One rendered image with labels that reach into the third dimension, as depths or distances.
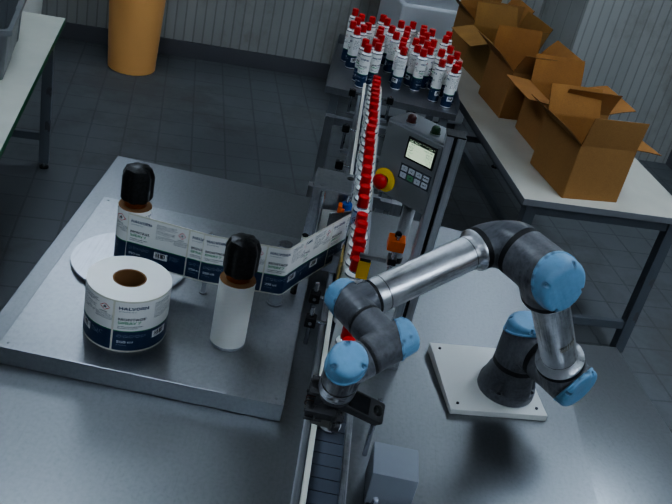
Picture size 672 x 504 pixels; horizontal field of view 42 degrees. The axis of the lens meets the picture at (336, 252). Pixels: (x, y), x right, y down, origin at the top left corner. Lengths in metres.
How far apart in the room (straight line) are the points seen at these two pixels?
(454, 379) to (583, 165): 1.65
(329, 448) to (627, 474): 0.76
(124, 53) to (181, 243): 4.03
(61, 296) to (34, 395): 0.33
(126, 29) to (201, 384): 4.37
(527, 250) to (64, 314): 1.13
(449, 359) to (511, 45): 2.68
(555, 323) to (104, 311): 1.02
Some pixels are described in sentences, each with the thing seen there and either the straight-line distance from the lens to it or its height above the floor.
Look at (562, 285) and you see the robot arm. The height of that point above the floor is 1.37.
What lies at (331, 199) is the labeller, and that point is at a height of 1.09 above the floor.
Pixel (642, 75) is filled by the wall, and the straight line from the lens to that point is 6.80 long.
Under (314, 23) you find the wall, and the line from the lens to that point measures 6.81.
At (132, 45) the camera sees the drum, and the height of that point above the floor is 0.22.
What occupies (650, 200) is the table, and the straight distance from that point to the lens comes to 4.11.
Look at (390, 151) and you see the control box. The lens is 2.12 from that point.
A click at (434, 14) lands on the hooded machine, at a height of 0.81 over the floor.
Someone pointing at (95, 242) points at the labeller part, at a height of 0.89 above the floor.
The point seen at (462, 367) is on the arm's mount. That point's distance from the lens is 2.39.
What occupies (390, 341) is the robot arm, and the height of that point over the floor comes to 1.28.
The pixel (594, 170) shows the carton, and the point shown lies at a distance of 3.81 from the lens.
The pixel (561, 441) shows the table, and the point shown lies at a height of 0.83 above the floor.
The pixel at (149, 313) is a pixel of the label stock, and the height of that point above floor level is 0.99.
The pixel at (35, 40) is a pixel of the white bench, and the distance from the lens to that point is 4.30.
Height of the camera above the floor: 2.19
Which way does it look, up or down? 29 degrees down
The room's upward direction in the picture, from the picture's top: 13 degrees clockwise
